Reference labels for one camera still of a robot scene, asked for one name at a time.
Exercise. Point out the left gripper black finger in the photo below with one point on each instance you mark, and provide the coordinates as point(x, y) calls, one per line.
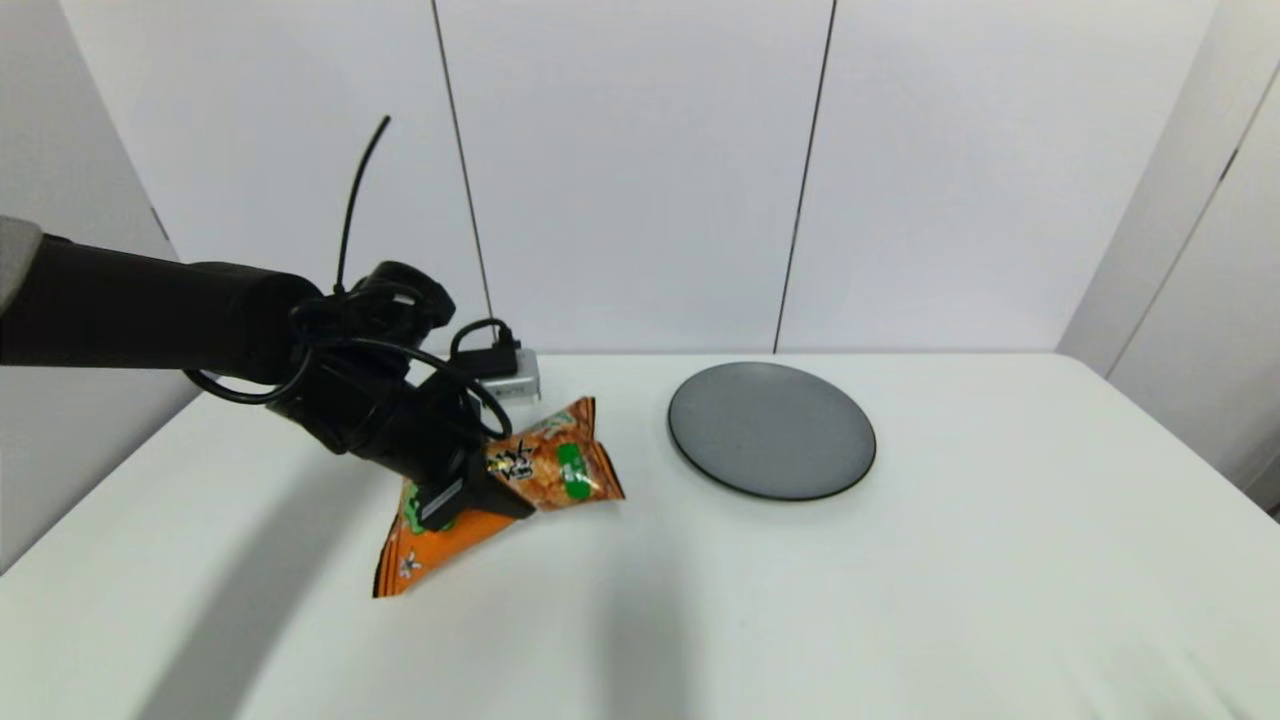
point(480, 490)

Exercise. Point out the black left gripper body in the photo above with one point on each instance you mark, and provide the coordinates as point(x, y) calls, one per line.
point(385, 415)

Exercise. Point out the orange snack cookie bag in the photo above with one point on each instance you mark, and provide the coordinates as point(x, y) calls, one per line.
point(572, 470)

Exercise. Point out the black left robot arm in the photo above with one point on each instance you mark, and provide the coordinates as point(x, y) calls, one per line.
point(130, 310)

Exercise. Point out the dark grey round plate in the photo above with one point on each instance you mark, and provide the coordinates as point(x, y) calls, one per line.
point(770, 430)

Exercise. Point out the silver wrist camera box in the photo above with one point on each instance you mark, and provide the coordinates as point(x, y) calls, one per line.
point(518, 380)

